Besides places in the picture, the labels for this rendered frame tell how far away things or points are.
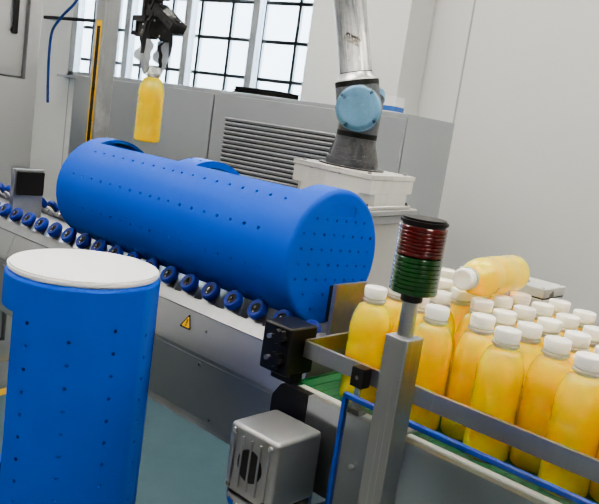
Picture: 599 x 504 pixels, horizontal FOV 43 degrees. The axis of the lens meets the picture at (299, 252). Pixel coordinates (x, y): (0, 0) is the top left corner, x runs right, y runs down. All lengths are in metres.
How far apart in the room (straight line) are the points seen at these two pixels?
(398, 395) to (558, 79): 3.49
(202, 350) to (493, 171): 3.03
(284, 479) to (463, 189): 3.41
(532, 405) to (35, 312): 0.83
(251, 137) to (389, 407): 2.77
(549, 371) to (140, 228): 1.03
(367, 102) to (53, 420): 1.09
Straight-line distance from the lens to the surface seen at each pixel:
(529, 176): 4.37
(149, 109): 2.09
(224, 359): 1.61
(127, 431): 1.48
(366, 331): 1.27
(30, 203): 2.57
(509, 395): 1.16
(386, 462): 1.05
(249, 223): 1.53
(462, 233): 4.51
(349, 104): 1.97
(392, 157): 3.27
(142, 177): 1.84
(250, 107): 3.71
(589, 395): 1.11
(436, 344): 1.21
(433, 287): 0.98
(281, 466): 1.24
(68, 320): 1.36
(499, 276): 1.37
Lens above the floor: 1.36
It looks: 10 degrees down
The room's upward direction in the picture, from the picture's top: 8 degrees clockwise
